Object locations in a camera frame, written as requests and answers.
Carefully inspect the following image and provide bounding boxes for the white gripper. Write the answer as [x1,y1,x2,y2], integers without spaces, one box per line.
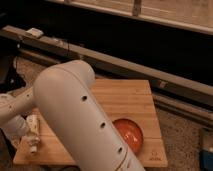
[1,116,29,140]

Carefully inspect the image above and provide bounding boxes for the white plastic bottle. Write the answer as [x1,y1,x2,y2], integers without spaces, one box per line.
[26,114,40,154]

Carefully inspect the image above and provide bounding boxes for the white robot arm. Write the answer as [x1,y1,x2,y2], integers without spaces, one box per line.
[0,60,145,171]

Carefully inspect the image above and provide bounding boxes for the orange ceramic bowl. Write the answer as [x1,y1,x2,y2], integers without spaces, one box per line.
[113,118,144,154]

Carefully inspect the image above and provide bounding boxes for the long wooden beam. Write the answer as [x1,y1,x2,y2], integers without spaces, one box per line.
[0,25,213,106]

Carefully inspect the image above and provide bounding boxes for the small white box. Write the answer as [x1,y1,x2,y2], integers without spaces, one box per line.
[26,28,43,38]

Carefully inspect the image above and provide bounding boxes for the wooden cutting board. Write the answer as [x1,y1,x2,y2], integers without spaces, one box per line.
[13,79,168,168]

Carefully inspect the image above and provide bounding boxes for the blue container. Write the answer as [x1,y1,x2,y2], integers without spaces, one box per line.
[199,128,213,171]

